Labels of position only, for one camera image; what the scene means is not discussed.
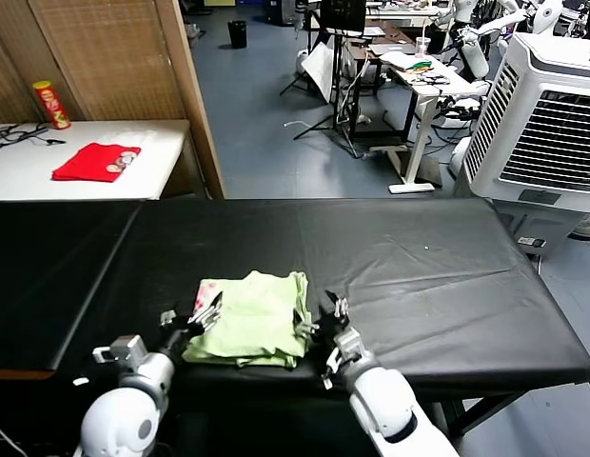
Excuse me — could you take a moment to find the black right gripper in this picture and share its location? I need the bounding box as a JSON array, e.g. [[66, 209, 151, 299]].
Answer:
[[291, 289, 356, 345]]

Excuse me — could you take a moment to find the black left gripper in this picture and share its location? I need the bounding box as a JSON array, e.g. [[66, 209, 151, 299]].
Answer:
[[158, 290, 226, 356]]

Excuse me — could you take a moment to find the light green t-shirt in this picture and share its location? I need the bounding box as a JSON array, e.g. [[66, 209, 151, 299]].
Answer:
[[181, 269, 311, 370]]

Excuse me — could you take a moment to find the white side table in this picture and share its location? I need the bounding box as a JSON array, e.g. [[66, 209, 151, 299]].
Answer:
[[0, 118, 191, 202]]

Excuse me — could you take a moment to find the folded red t-shirt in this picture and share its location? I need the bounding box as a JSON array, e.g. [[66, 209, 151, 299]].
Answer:
[[50, 142, 143, 184]]

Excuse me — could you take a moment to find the black tripod stand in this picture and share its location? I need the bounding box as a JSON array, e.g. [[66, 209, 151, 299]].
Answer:
[[279, 32, 361, 158]]

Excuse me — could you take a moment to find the white leaning board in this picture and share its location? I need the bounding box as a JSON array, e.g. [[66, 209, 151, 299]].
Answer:
[[302, 41, 335, 104]]

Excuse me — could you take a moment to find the red chips can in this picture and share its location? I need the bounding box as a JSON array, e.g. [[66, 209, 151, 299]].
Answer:
[[31, 79, 71, 130]]

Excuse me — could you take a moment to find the white desk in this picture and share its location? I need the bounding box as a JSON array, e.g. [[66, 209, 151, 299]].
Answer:
[[383, 51, 480, 194]]

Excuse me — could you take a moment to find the wooden folding screen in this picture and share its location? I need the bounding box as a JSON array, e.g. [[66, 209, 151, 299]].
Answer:
[[0, 0, 227, 200]]

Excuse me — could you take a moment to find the grey laptop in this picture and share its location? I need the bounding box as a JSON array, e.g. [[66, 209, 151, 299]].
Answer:
[[369, 43, 417, 57]]

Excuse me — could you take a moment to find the brown desk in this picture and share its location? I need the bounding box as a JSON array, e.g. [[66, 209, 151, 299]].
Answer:
[[342, 26, 418, 139]]

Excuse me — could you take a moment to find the black trash bin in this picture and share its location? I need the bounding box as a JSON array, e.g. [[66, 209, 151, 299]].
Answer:
[[226, 20, 248, 49]]

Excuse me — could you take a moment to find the white air cooler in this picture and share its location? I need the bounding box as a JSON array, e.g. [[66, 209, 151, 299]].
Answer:
[[461, 31, 590, 213]]

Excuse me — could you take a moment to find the black monitor on stand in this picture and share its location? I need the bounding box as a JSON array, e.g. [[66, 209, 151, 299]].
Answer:
[[320, 0, 367, 35]]

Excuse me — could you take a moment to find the white humanoid robot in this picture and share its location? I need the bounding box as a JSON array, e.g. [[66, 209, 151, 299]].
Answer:
[[432, 0, 505, 129], [473, 0, 563, 35]]

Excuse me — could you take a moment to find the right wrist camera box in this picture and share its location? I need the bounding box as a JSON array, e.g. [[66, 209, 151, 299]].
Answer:
[[321, 327, 367, 389]]

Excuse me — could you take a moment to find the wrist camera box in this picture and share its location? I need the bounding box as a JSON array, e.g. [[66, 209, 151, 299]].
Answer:
[[321, 327, 367, 389], [92, 334, 148, 370]]

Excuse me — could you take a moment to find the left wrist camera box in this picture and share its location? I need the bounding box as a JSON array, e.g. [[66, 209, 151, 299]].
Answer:
[[92, 334, 148, 370]]

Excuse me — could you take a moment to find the black cable bundle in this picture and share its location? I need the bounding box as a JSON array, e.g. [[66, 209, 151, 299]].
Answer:
[[0, 122, 49, 152]]

